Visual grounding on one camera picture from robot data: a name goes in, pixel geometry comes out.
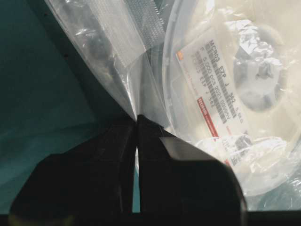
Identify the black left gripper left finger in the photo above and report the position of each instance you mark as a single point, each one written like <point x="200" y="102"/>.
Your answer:
<point x="94" y="177"/>

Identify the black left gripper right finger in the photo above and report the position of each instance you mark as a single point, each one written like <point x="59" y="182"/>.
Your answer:
<point x="175" y="176"/>

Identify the clear plastic zip bag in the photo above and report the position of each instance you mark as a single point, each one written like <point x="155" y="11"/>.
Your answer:
<point x="121" y="42"/>

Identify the white component reel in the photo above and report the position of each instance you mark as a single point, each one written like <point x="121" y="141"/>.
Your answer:
<point x="231" y="72"/>

